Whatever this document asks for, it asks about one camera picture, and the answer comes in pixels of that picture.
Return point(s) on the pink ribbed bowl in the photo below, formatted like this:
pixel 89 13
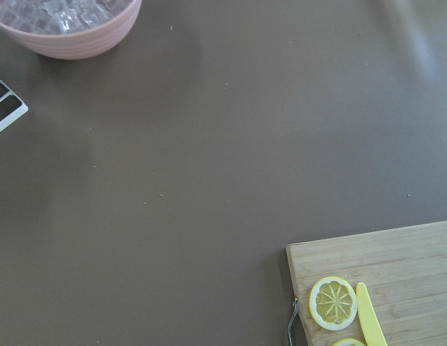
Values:
pixel 68 30

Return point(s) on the upper lemon slice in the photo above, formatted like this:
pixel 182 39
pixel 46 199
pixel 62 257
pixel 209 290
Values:
pixel 333 303

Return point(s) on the lemon slice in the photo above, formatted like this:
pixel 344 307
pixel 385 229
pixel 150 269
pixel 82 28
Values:
pixel 349 342
pixel 333 303

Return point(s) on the bamboo cutting board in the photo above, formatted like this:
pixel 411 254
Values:
pixel 404 269

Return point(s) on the lower lemon slice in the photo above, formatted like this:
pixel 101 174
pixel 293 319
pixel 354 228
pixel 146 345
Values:
pixel 349 342

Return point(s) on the yellow plastic knife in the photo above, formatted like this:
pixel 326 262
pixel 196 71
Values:
pixel 369 323

